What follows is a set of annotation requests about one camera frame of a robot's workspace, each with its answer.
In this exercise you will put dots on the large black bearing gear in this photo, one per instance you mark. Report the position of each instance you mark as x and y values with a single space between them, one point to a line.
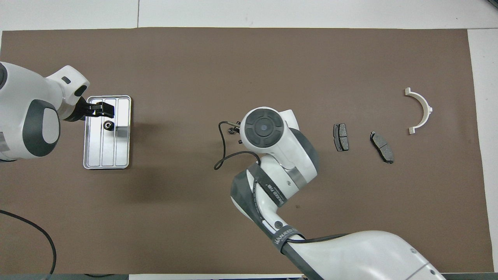
108 125

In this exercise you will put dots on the long dark brake pad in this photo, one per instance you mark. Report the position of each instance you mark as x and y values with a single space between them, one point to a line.
382 146

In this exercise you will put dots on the short dark brake pad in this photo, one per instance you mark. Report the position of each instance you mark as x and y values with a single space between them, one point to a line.
341 137

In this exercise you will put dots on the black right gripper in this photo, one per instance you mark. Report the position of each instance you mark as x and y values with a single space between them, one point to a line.
234 130

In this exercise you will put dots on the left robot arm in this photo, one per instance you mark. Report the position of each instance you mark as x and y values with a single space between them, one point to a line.
19 97

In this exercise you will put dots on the brown table mat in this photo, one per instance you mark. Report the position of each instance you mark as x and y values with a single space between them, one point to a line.
249 77

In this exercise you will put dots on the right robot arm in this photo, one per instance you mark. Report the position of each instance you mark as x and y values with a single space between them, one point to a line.
280 155

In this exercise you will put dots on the silver metal tray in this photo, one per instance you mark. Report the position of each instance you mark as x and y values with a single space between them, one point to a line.
123 147

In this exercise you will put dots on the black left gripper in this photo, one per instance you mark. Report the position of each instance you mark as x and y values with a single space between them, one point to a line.
91 110

